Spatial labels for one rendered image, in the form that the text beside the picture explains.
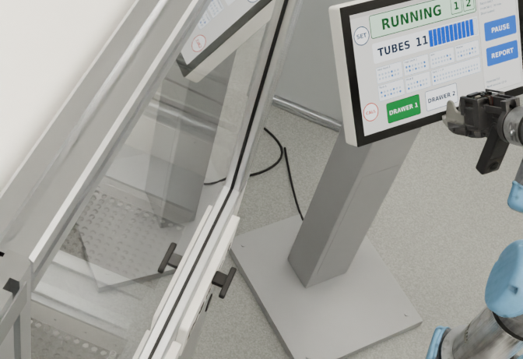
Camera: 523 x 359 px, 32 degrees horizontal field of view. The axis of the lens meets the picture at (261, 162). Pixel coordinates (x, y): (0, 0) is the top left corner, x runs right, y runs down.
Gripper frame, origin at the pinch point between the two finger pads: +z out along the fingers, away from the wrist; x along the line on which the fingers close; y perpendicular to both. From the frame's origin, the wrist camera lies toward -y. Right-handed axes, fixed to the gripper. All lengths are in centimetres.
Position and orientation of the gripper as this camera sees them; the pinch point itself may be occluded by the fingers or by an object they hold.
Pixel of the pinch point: (447, 120)
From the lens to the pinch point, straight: 197.0
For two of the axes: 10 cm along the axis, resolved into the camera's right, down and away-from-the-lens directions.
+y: -1.5, -9.4, -2.9
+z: -4.8, -1.8, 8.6
